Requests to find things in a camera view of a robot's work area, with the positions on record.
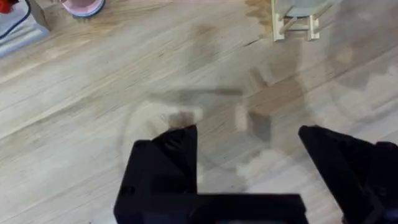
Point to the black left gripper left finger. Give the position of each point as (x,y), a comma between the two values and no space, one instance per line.
(168,165)

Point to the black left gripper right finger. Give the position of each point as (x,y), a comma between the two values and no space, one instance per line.
(348,168)

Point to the small wooden peg rack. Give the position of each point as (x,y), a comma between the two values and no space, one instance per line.
(295,26)

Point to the pink plate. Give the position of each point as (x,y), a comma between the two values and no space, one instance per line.
(83,7)

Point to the cardboard box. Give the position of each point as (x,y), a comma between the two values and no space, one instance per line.
(42,12)

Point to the white flat board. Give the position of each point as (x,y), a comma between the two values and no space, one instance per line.
(18,32)

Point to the red tool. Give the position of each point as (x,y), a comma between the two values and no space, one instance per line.
(7,5)

